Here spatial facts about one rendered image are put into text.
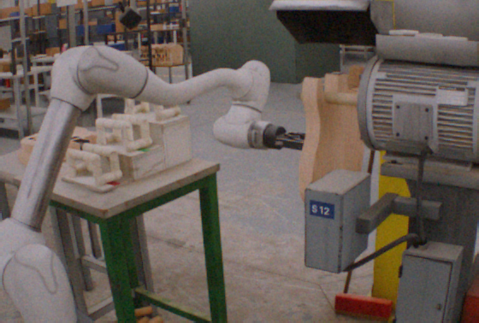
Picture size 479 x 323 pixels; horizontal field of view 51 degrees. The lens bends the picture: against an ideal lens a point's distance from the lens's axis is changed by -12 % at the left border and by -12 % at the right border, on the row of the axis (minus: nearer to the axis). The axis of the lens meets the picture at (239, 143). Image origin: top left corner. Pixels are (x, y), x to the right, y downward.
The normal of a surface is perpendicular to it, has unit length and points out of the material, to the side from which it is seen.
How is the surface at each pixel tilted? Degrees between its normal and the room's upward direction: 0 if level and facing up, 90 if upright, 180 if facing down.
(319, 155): 91
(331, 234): 90
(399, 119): 90
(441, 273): 90
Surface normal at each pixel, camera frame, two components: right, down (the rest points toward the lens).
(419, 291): -0.60, 0.23
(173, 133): 0.79, 0.11
